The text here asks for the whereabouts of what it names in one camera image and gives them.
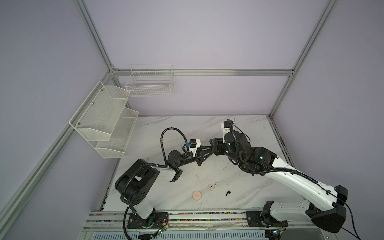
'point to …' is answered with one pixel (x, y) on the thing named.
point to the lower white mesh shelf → (115, 148)
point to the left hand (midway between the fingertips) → (214, 149)
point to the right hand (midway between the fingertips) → (211, 140)
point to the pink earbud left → (210, 186)
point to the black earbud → (228, 192)
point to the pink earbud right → (216, 184)
